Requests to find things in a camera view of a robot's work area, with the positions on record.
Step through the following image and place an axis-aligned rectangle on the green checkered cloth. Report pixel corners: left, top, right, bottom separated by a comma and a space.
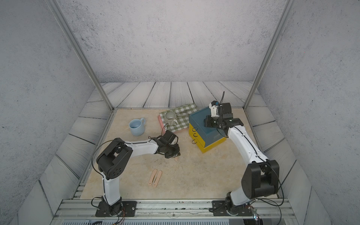
159, 103, 197, 133

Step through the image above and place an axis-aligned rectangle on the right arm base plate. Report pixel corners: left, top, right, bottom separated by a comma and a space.
209, 200, 253, 217

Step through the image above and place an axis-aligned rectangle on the aluminium frame post right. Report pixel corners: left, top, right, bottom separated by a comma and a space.
243, 0, 295, 111

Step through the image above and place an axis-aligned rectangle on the light blue mug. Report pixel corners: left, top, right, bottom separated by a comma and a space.
128, 118, 146, 137

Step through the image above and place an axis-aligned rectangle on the aluminium frame post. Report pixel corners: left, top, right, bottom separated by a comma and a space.
45, 0, 114, 112
243, 0, 295, 111

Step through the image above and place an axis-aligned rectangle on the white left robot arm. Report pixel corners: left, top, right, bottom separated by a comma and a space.
94, 132, 180, 207

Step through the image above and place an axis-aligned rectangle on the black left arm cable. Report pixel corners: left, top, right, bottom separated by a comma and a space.
90, 122, 181, 210

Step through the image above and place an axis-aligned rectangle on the teal drawer cabinet box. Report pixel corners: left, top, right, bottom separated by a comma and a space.
188, 106, 227, 148

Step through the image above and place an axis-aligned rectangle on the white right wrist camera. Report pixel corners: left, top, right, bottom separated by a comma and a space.
209, 100, 219, 118

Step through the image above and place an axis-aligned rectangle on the pink tray under cloth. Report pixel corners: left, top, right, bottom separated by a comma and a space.
157, 115, 167, 135

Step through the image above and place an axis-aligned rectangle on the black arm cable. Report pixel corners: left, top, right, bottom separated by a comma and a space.
216, 90, 285, 225
90, 122, 181, 210

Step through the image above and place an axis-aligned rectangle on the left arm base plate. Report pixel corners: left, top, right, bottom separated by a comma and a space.
95, 200, 137, 218

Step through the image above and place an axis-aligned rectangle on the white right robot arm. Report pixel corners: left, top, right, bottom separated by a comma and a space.
204, 115, 280, 215

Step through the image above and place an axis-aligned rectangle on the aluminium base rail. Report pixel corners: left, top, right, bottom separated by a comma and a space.
51, 199, 298, 225

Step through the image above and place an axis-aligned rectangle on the green striped ceramic cup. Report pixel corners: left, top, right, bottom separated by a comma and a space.
164, 111, 178, 126

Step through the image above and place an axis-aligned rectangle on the aluminium frame post left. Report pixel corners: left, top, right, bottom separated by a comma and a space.
45, 0, 114, 112

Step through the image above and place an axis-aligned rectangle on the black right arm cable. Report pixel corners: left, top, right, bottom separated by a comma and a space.
216, 90, 285, 225

